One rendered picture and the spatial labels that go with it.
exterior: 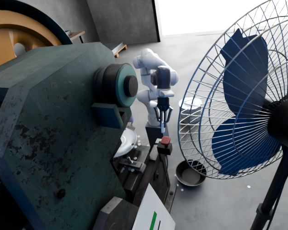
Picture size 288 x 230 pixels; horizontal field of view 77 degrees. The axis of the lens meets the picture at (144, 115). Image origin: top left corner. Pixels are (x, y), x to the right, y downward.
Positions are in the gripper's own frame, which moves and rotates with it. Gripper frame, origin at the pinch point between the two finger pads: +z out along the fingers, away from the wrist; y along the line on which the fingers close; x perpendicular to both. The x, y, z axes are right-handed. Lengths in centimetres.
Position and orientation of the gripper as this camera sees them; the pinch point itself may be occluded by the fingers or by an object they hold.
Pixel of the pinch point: (162, 127)
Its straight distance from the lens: 119.9
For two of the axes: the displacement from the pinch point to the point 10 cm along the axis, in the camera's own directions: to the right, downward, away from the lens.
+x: -4.3, 2.5, -8.6
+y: -9.0, -1.0, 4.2
